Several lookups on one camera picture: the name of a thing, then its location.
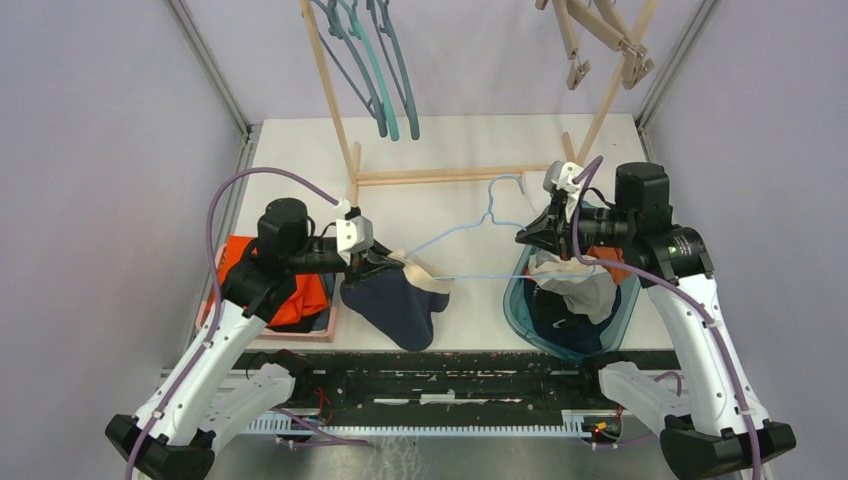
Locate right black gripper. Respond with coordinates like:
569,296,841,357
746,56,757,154
519,191,637,260

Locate navy cream-band underwear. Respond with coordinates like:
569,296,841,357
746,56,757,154
340,250,455,352

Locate light blue hanger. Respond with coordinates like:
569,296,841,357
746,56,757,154
404,173,598,283

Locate brown orange underwear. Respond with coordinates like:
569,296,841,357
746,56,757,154
587,246,630,285

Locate grey underwear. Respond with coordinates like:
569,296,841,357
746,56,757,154
526,251,618,324

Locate teal clip hanger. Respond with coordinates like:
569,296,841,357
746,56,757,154
347,0,400,141
311,1,389,138
366,0,421,141

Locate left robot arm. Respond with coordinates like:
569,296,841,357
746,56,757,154
106,198,403,479

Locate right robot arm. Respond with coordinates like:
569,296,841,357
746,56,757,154
516,160,796,479

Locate white cloth on table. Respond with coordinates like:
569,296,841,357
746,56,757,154
521,171,550,214

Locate wooden clothes rack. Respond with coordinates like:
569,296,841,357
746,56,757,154
300,1,624,204

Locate teal plastic tub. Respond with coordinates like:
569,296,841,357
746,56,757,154
503,246,641,363

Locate orange garment in basket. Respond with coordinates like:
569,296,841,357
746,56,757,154
215,235,330,333

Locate pink laundry basket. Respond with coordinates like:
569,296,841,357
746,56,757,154
195,273,337,343

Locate wooden clip hangers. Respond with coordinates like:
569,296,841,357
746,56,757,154
534,0,658,91

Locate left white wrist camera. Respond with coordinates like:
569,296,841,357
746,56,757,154
334,198,375,265

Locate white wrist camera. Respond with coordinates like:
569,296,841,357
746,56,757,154
543,161,588,217
334,198,375,265

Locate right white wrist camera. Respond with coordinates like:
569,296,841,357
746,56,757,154
543,161,588,217

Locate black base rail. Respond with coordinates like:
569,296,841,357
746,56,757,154
234,350,679,427

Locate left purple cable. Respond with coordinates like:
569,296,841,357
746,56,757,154
124,166,372,480

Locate white cable duct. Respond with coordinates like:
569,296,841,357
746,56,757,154
241,410,609,440

